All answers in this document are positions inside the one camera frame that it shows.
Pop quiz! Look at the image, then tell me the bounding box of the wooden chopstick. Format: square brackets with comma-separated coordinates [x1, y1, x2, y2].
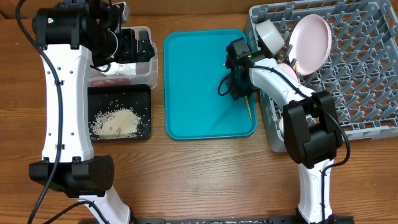
[294, 62, 300, 83]
[245, 96, 252, 119]

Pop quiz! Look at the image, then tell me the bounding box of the red snack wrapper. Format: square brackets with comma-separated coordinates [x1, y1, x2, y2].
[90, 78, 131, 87]

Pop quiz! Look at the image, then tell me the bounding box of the small pink bowl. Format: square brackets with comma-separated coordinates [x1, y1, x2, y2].
[278, 63, 298, 82]

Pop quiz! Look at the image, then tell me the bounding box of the grey white bowl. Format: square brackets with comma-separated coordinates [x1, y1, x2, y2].
[255, 20, 285, 55]

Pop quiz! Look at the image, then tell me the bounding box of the white paper cup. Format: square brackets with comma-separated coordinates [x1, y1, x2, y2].
[277, 118, 284, 138]

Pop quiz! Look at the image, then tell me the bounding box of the pile of rice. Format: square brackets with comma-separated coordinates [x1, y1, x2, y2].
[88, 101, 150, 141]

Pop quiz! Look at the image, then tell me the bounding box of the large pink plate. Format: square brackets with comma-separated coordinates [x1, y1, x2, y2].
[288, 14, 332, 75]

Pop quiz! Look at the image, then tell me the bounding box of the white napkin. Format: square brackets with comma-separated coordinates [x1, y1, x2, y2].
[98, 62, 136, 76]

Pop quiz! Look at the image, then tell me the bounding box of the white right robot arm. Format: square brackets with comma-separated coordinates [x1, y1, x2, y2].
[224, 38, 344, 223]

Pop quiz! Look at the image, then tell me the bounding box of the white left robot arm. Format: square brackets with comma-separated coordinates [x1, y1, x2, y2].
[27, 1, 155, 223]

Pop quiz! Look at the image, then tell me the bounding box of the clear plastic waste bin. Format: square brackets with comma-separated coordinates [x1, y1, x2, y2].
[89, 26, 158, 89]

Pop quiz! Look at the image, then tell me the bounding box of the black food waste tray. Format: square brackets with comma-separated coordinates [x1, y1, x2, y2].
[88, 84, 152, 139]

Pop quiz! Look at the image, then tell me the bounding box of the grey dishwasher rack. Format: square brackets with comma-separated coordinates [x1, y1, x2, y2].
[244, 0, 397, 140]

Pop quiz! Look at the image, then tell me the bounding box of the teal plastic tray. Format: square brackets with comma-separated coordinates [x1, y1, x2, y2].
[164, 29, 257, 140]

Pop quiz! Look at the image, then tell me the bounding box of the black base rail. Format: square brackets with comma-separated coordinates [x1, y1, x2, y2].
[79, 213, 355, 224]

